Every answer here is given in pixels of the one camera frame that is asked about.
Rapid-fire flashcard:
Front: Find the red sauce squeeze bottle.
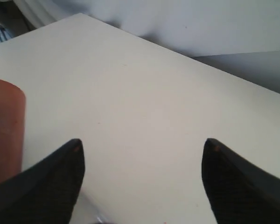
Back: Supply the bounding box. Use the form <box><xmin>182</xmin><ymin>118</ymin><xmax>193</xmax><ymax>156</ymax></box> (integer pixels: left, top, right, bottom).
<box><xmin>0</xmin><ymin>79</ymin><xmax>26</xmax><ymax>183</ymax></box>

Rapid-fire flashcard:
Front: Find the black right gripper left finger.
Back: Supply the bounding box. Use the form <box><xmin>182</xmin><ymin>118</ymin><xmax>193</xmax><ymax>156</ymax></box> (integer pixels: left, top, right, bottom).
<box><xmin>0</xmin><ymin>139</ymin><xmax>85</xmax><ymax>224</ymax></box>

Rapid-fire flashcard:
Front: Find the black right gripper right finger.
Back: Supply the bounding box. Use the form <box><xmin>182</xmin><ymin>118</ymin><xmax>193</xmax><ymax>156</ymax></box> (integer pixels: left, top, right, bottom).
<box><xmin>201</xmin><ymin>138</ymin><xmax>280</xmax><ymax>224</ymax></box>

